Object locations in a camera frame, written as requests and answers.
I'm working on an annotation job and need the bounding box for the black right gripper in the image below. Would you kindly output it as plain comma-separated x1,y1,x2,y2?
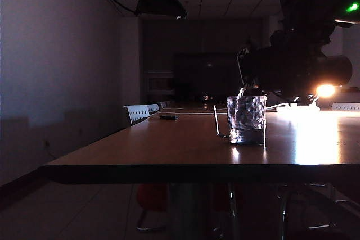
269,22,337,102

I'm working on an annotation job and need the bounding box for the black thermos cup with flip lid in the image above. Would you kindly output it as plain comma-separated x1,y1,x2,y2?
236,47,354,96

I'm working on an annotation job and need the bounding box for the dimpled clear glass mug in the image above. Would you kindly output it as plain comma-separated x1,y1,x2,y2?
213,94,268,146

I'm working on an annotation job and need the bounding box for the gooseneck LED lamp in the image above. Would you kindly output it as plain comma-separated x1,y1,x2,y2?
311,83,336,106

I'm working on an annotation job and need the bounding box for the background wooden cabinet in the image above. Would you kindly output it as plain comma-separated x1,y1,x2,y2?
146,71,175,96

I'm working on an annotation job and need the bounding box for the red chair with chrome legs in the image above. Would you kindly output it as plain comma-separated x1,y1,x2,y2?
136,183,169,232
213,185,246,240

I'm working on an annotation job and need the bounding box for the dark wall screen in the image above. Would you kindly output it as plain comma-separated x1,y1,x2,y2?
173,52,250,102

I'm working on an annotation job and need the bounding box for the chrome chair frame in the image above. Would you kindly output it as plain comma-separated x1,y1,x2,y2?
277,183,360,240

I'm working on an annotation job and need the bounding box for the metal table pedestal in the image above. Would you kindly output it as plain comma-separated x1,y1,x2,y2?
168,183,212,240

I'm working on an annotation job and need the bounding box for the wall socket with cord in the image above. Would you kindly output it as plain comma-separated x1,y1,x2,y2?
43,139,57,160

